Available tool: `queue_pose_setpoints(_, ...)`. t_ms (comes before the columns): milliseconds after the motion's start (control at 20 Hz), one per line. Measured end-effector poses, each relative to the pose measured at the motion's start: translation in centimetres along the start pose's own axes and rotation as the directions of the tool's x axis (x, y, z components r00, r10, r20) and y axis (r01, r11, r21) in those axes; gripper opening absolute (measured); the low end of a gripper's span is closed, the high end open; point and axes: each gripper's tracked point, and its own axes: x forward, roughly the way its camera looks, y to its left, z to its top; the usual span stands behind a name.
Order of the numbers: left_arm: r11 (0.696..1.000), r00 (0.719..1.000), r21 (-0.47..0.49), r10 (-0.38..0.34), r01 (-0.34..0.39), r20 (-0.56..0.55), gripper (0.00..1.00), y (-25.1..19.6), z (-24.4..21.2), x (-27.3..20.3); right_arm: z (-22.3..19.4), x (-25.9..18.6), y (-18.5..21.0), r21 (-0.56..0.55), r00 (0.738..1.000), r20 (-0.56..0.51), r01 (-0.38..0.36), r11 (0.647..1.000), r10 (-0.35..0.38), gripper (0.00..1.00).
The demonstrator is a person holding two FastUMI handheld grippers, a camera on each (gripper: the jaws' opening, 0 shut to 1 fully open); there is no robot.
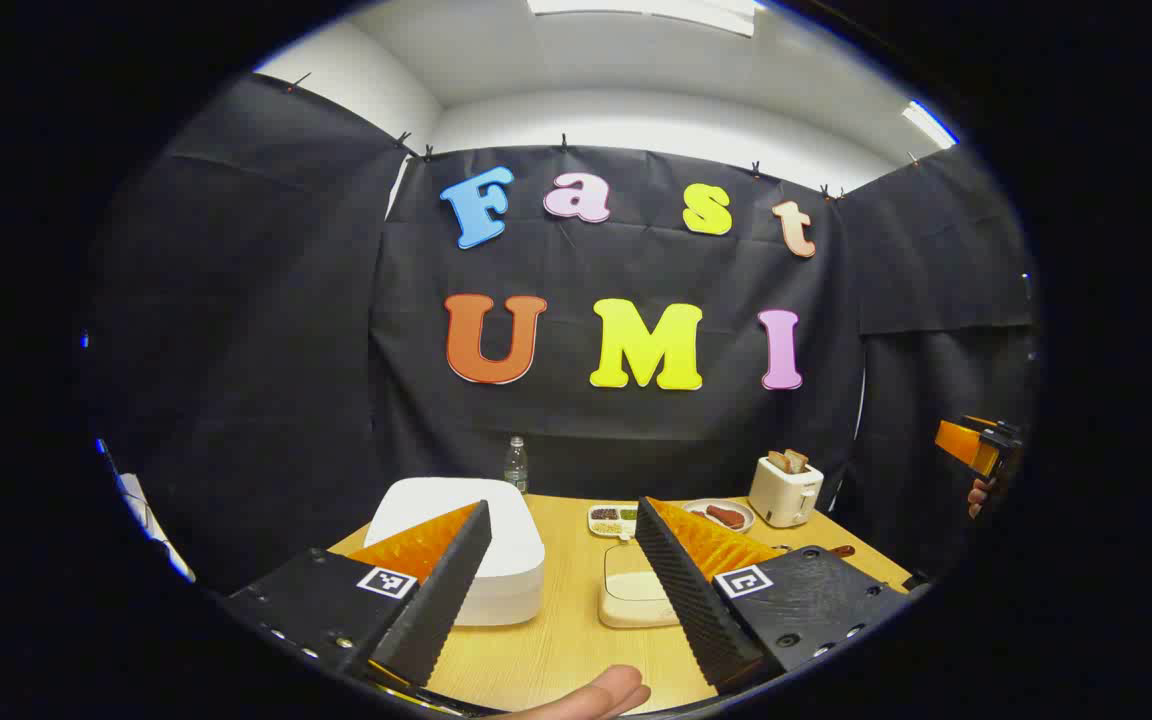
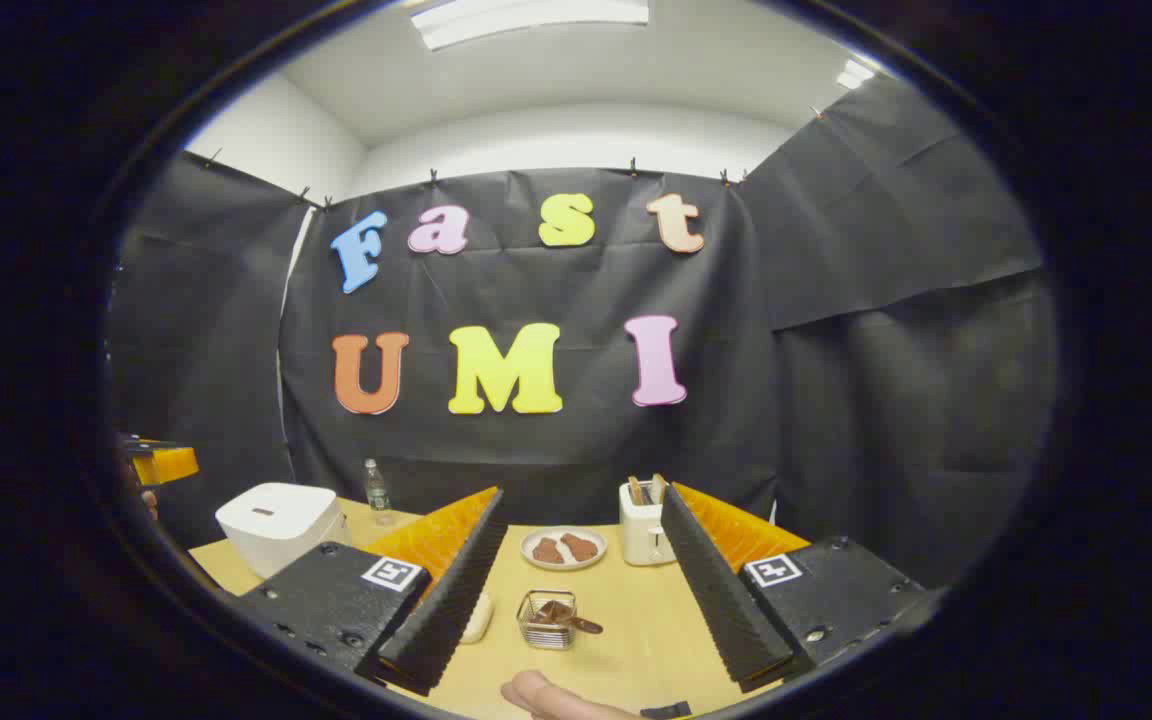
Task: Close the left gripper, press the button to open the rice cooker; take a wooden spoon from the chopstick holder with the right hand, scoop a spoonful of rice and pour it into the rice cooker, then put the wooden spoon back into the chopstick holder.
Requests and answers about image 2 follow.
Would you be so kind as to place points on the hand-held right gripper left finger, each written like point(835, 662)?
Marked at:
point(336, 600)

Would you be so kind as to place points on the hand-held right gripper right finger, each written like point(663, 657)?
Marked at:
point(836, 600)

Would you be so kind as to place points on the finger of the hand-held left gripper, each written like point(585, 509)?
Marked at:
point(164, 464)

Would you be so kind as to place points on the white rice cooker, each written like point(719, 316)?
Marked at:
point(276, 525)

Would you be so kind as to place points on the clear box of white rice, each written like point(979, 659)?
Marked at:
point(478, 618)

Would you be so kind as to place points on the brown wooden spoon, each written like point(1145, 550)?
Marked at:
point(576, 624)

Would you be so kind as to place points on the clear plastic water bottle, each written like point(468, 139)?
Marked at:
point(377, 492)

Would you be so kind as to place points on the white toaster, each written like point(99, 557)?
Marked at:
point(641, 535)

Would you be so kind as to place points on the toast slice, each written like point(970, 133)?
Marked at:
point(659, 488)
point(637, 492)

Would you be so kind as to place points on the brown meat piece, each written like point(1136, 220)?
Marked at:
point(547, 551)
point(580, 547)

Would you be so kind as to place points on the white round plate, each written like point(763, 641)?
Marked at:
point(563, 564)

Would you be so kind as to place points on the black backdrop cloth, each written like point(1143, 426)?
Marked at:
point(836, 350)

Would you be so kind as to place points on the small ceiling light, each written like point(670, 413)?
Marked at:
point(854, 74)

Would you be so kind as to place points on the long ceiling light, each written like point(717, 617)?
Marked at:
point(526, 18)

